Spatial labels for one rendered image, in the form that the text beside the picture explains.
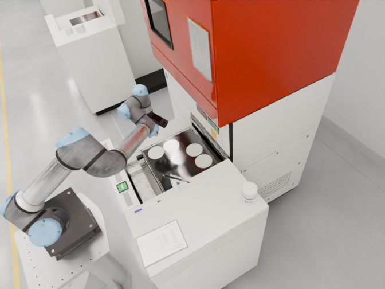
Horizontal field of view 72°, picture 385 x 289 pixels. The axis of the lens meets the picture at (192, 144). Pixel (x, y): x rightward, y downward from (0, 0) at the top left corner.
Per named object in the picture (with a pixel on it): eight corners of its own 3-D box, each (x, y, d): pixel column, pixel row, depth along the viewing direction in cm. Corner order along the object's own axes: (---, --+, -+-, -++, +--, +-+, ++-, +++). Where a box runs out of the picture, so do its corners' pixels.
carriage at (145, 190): (137, 160, 169) (136, 157, 167) (160, 204, 146) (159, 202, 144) (125, 166, 167) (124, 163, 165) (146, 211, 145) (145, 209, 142)
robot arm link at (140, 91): (126, 90, 135) (137, 81, 139) (133, 106, 143) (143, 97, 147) (138, 95, 131) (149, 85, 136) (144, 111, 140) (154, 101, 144)
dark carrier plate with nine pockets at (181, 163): (190, 128, 176) (190, 128, 175) (218, 164, 154) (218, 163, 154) (142, 151, 167) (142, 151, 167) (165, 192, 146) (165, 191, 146)
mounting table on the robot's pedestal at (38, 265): (47, 310, 133) (32, 305, 123) (26, 242, 159) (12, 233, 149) (126, 252, 148) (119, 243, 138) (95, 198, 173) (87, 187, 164)
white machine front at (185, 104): (173, 99, 209) (163, 53, 179) (232, 171, 159) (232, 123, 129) (169, 100, 208) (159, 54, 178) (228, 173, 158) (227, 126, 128)
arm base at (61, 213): (48, 245, 131) (45, 251, 122) (28, 221, 129) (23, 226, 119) (75, 223, 135) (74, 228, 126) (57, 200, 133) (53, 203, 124)
